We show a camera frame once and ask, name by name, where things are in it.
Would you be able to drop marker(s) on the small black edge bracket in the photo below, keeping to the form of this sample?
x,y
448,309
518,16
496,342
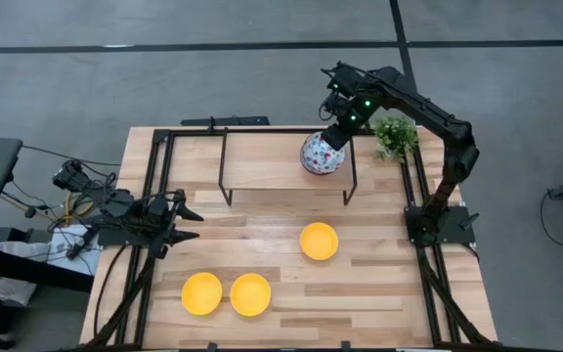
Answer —
x,y
212,347
345,346

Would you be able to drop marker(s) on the small green plant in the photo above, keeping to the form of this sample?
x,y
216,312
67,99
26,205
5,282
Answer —
x,y
396,137

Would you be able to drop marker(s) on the wooden shelf black metal legs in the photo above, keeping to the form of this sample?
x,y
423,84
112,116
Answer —
x,y
272,166

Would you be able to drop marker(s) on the yellow mini bowl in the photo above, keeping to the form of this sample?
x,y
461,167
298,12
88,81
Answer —
x,y
250,294
202,293
318,241

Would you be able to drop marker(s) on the crumpled white bag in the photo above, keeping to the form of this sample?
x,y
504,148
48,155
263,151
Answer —
x,y
8,291

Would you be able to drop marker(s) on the black flat bar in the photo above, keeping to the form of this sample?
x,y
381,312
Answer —
x,y
228,121

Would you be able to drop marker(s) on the black low bench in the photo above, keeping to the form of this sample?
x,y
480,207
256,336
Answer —
x,y
42,276

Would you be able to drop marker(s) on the white cloth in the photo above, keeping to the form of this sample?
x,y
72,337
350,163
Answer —
x,y
22,250

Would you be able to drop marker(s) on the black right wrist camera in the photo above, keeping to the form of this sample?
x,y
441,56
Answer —
x,y
333,105

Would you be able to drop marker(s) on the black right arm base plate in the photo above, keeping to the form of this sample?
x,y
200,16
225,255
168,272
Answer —
x,y
457,230

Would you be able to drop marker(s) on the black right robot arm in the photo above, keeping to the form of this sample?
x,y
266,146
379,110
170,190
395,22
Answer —
x,y
423,110

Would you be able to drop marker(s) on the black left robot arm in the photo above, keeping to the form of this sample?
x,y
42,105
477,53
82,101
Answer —
x,y
115,205

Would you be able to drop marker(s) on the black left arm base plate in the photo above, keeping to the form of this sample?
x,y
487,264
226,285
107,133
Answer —
x,y
125,238

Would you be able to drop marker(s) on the black metal table frame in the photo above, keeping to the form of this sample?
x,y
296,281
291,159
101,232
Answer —
x,y
262,131

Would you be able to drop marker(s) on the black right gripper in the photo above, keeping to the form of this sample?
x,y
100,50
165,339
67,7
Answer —
x,y
337,138

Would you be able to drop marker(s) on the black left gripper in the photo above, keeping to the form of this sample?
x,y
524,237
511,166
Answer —
x,y
164,220

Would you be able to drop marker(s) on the black power adapter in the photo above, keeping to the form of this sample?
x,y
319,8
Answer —
x,y
73,251

